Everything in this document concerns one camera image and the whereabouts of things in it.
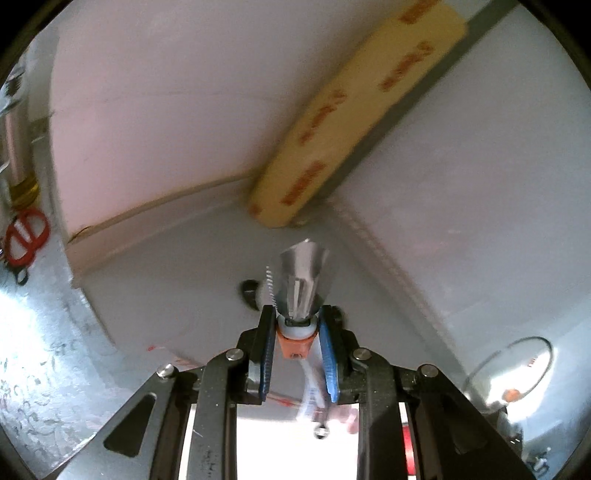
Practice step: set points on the glass pot lid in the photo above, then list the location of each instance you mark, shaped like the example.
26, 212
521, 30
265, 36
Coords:
509, 374

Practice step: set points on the black ladle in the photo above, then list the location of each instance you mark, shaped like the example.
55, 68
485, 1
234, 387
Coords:
249, 291

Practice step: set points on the orange handled peeler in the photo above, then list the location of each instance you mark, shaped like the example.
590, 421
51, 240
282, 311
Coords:
299, 282

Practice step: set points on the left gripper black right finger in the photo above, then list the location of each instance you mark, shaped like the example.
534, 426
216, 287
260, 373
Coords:
411, 421

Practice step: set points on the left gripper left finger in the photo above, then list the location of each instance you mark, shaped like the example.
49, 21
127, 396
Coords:
182, 424

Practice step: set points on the yellow cling wrap roll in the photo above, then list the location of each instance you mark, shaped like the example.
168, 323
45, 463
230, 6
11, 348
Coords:
384, 69

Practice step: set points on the copper faucet pipe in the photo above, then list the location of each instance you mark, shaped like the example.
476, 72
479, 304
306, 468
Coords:
16, 144

